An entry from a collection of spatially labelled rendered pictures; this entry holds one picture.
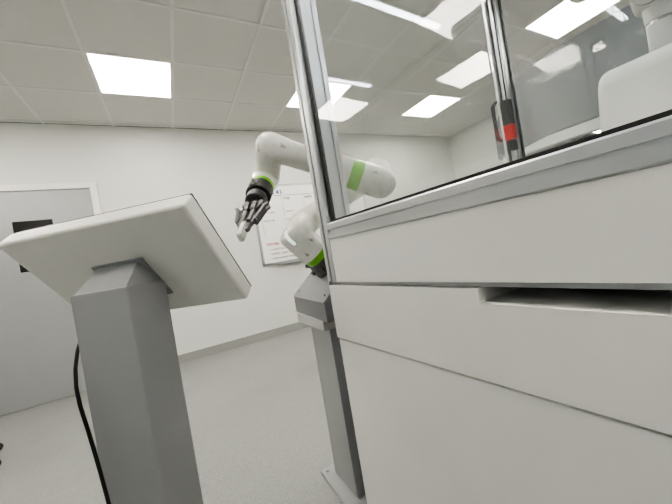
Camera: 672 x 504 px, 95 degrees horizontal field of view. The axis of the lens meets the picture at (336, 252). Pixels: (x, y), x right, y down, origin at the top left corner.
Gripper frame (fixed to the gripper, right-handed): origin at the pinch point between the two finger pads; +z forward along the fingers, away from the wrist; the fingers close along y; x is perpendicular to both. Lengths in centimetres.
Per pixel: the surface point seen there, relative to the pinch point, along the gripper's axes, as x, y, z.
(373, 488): 43, 31, 57
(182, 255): -11.3, -3.9, 22.4
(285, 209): 165, -97, -284
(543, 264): -19, 62, 48
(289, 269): 227, -105, -227
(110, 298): -10.6, -18.2, 32.5
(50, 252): -19.2, -35.5, 22.3
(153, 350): 2.9, -13.6, 38.2
